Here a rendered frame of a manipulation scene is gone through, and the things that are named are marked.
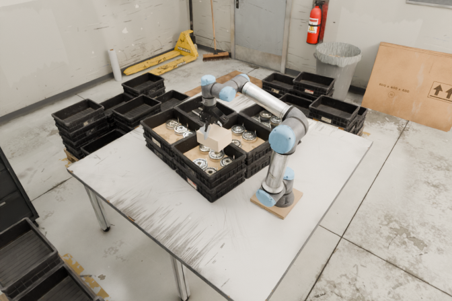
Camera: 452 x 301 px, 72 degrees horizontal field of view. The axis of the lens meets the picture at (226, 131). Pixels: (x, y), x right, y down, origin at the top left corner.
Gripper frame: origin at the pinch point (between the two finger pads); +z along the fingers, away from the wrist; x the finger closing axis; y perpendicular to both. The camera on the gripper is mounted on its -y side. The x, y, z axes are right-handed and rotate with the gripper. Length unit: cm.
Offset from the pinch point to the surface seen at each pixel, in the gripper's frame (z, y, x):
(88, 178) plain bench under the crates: 40, 73, 48
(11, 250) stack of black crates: 61, 78, 103
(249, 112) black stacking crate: 22, 18, -62
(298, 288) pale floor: 111, -62, -10
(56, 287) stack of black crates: 72, 43, 97
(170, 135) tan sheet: 27, 50, -8
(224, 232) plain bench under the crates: 41, -27, 26
